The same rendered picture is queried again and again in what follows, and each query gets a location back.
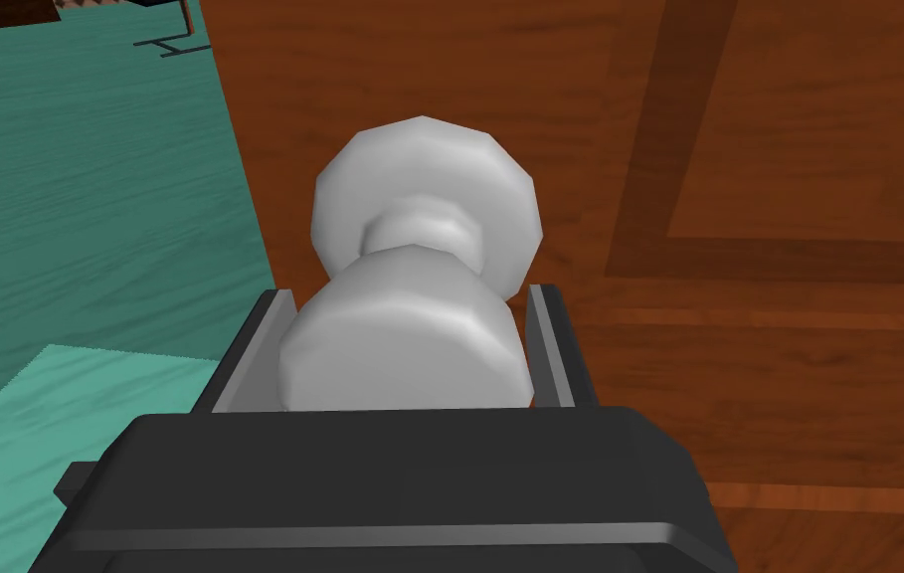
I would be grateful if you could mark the white door knob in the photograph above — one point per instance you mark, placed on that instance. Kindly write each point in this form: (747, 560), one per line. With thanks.
(420, 278)

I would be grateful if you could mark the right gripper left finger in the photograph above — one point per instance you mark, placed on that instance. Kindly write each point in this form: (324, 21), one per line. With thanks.
(249, 362)

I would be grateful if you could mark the brown wooden door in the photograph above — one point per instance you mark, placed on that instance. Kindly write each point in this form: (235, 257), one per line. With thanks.
(738, 199)

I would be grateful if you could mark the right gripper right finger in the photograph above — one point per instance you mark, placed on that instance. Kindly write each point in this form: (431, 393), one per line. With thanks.
(553, 350)

